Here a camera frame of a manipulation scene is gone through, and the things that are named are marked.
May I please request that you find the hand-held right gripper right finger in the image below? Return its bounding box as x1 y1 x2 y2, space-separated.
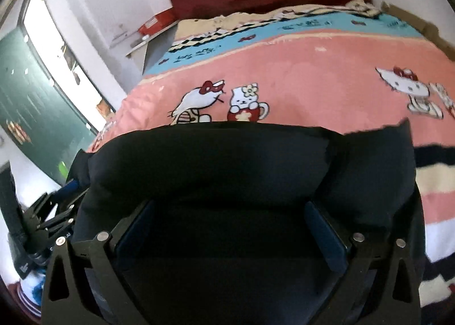
305 200 422 325

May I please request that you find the red box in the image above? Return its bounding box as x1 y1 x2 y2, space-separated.
138 9 177 36

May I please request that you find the white nightstand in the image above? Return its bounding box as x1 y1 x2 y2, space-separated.
124 19 183 77

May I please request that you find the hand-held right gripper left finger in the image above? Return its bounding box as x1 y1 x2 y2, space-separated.
42 200 156 325

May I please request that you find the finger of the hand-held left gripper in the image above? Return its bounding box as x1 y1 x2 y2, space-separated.
34 179 80 217
34 213 76 240

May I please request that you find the green door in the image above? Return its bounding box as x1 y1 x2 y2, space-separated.
0 26 97 184

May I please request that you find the red gold door decoration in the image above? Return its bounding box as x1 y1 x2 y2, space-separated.
6 120 33 145

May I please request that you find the striped cartoon printed blanket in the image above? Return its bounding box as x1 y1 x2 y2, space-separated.
14 3 455 311

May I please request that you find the dark navy garment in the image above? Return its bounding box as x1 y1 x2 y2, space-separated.
69 118 428 325

